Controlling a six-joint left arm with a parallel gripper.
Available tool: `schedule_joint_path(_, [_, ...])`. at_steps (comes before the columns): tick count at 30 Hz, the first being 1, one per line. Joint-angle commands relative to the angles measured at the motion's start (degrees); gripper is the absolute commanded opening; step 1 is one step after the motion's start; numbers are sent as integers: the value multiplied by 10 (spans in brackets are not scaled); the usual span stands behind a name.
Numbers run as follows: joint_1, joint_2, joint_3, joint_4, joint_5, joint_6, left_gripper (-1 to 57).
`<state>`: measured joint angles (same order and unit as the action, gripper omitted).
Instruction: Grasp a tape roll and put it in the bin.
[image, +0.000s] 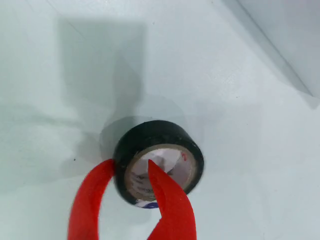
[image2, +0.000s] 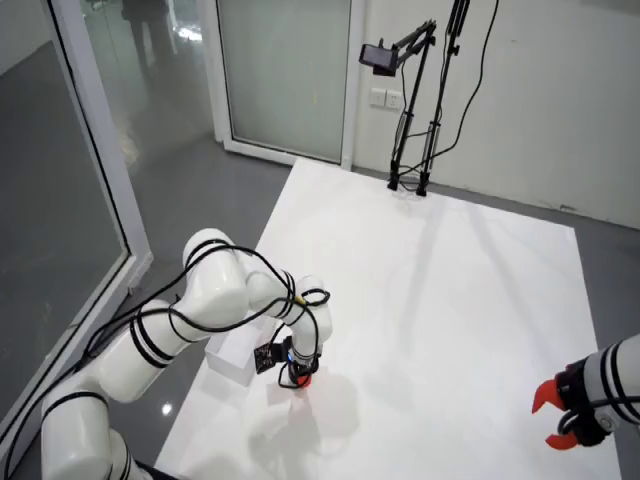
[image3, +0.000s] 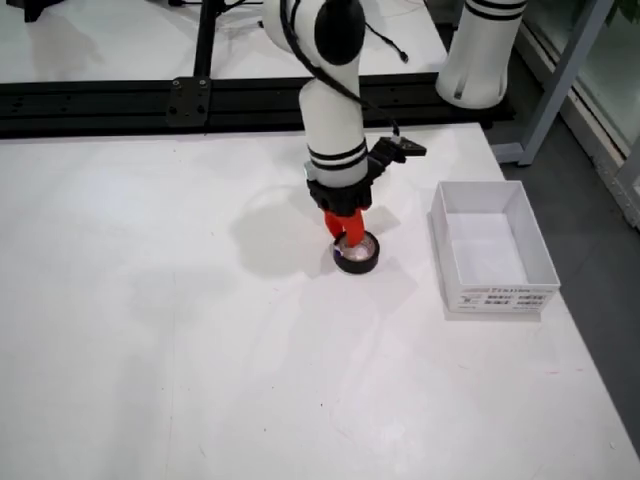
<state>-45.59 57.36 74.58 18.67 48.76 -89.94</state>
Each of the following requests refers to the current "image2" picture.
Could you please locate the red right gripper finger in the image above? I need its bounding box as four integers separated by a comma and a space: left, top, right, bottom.
545, 430, 581, 451

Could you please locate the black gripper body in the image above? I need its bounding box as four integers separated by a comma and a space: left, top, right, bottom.
555, 360, 616, 448
284, 348, 322, 380

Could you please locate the small red object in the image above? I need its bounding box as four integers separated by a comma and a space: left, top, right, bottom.
288, 368, 317, 390

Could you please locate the white rectangular bin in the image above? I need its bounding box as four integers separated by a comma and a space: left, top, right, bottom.
204, 319, 281, 387

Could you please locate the black articulated phone stand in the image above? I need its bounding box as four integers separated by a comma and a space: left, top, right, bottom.
387, 18, 439, 192

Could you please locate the frosted glass door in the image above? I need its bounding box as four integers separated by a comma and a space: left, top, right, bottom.
214, 0, 361, 169

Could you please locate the person in dark clothes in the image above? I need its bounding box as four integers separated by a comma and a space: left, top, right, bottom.
121, 0, 177, 81

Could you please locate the black wrist camera board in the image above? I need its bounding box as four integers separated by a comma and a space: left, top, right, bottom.
253, 341, 294, 375

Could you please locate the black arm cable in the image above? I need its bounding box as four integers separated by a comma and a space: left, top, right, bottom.
0, 239, 332, 480

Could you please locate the black aluminium rail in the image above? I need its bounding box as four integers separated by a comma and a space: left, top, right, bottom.
132, 459, 176, 480

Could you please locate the black phone camera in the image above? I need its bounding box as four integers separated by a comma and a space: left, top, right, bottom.
359, 42, 399, 77

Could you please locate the glass partition pale frame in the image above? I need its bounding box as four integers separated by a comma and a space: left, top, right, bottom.
0, 0, 154, 451

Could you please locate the black camera tripod stand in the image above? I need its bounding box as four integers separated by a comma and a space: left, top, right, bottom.
397, 0, 501, 181

